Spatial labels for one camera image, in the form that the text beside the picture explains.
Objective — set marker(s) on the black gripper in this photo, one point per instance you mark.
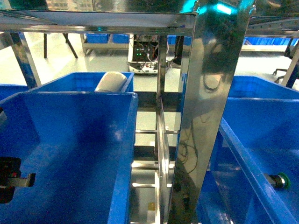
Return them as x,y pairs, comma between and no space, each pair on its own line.
10,178

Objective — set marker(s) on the blue bin far right back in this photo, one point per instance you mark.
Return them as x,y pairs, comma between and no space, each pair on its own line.
247,87

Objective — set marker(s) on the green push button switch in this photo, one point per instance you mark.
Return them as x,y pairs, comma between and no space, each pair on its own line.
278,181

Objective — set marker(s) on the blue bin lower centre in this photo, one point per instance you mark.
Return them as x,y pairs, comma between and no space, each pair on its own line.
80,146

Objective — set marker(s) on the blue bin lower right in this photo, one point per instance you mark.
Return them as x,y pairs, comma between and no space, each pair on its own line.
256,136

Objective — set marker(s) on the person legs in background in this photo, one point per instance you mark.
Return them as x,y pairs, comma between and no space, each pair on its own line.
178,51

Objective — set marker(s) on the white cylindrical canister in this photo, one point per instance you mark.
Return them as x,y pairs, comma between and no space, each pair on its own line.
112,81

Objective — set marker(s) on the stainless steel flow rack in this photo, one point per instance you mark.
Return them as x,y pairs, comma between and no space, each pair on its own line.
218,28

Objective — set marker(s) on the blue bin behind with canister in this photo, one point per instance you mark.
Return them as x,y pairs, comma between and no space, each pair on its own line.
82,82

